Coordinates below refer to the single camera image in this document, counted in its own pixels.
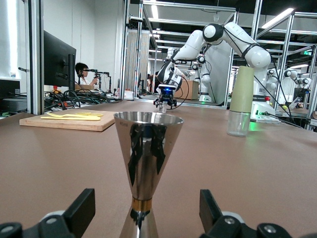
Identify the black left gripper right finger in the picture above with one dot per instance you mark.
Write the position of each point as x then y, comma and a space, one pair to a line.
210, 215

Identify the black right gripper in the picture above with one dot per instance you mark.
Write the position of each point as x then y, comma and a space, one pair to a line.
167, 97

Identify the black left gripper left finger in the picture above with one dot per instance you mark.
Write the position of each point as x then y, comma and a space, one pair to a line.
79, 213

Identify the small clear glass cup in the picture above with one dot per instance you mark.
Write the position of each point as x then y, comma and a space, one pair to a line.
162, 107

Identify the steel double jigger measuring cup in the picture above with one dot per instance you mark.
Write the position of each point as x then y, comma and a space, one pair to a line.
146, 161

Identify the white lab robot arm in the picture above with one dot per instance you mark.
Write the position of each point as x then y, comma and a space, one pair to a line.
205, 79
289, 74

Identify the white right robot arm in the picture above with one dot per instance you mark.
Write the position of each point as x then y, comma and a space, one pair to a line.
237, 34

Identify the brown cardboard box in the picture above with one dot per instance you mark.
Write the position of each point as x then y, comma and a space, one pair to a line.
192, 90

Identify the brown table cover cloth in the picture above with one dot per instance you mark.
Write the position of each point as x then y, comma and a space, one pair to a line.
74, 161

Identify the yellow plastic fork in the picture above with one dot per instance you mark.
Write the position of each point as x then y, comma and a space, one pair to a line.
94, 115

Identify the glass bottle with green sleeve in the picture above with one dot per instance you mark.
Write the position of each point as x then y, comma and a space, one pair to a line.
241, 94

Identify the seated person in white shirt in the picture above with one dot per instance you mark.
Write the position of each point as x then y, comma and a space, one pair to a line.
81, 68

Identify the yellow plastic knife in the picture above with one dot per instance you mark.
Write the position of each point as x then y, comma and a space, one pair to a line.
74, 118

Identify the black computer monitor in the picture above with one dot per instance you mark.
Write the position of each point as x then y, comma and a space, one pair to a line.
57, 62

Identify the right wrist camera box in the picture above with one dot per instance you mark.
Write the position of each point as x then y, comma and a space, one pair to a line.
167, 88

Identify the aluminium frame post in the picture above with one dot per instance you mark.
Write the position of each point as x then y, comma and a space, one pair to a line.
34, 62
125, 49

